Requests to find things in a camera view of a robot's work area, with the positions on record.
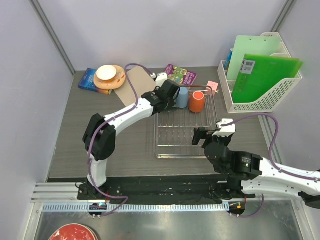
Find metal wire dish rack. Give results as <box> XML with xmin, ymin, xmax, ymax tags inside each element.
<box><xmin>154</xmin><ymin>85</ymin><xmax>217</xmax><ymax>159</ymax></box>

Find bright green folder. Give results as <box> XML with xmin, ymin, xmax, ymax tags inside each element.
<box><xmin>231</xmin><ymin>54</ymin><xmax>304</xmax><ymax>104</ymax></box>

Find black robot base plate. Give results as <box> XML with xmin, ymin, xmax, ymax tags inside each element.
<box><xmin>48</xmin><ymin>173</ymin><xmax>256</xmax><ymax>205</ymax></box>

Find red round plate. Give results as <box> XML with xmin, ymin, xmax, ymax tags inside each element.
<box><xmin>49</xmin><ymin>223</ymin><xmax>98</xmax><ymax>240</ymax></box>

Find light green clipboard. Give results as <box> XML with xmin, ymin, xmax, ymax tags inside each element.
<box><xmin>226</xmin><ymin>35</ymin><xmax>282</xmax><ymax>81</ymax></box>

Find blue cup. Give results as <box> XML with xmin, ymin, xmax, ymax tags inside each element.
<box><xmin>175</xmin><ymin>87</ymin><xmax>189</xmax><ymax>109</ymax></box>

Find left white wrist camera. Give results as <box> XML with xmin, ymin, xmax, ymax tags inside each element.
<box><xmin>150</xmin><ymin>72</ymin><xmax>168</xmax><ymax>87</ymax></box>

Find beige bird plate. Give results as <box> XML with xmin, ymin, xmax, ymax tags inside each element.
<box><xmin>93</xmin><ymin>65</ymin><xmax>126</xmax><ymax>90</ymax></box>

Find orange white bowl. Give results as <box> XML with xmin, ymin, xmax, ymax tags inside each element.
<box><xmin>96</xmin><ymin>65</ymin><xmax>117</xmax><ymax>81</ymax></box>

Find purple treehouse book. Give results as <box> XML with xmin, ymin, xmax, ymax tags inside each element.
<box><xmin>164</xmin><ymin>64</ymin><xmax>197</xmax><ymax>86</ymax></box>

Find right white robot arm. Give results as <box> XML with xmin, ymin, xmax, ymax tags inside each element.
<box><xmin>192</xmin><ymin>124</ymin><xmax>320</xmax><ymax>209</ymax></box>

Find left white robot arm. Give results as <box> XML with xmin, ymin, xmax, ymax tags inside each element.
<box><xmin>82</xmin><ymin>80</ymin><xmax>181</xmax><ymax>200</ymax></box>

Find blue book in organizer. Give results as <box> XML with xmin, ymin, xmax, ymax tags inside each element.
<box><xmin>223</xmin><ymin>48</ymin><xmax>234</xmax><ymax>70</ymax></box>

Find orange cup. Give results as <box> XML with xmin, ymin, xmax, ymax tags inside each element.
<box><xmin>188</xmin><ymin>91</ymin><xmax>205</xmax><ymax>113</ymax></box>

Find slotted cable duct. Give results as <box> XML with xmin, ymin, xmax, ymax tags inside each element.
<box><xmin>42</xmin><ymin>202</ymin><xmax>230</xmax><ymax>213</ymax></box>

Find blue Jane Eyre book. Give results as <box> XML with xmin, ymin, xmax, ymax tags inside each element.
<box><xmin>78</xmin><ymin>68</ymin><xmax>112</xmax><ymax>95</ymax></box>

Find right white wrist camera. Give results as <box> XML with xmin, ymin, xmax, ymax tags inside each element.
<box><xmin>213</xmin><ymin>118</ymin><xmax>236</xmax><ymax>137</ymax></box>

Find white file organizer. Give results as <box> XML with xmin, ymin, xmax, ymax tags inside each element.
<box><xmin>217</xmin><ymin>32</ymin><xmax>302</xmax><ymax>113</ymax></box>

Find beige cardboard notebook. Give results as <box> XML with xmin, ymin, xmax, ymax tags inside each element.
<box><xmin>115</xmin><ymin>66</ymin><xmax>156</xmax><ymax>107</ymax></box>

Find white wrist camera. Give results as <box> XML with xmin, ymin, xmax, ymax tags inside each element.
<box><xmin>150</xmin><ymin>72</ymin><xmax>168</xmax><ymax>87</ymax></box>
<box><xmin>213</xmin><ymin>118</ymin><xmax>236</xmax><ymax>137</ymax></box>

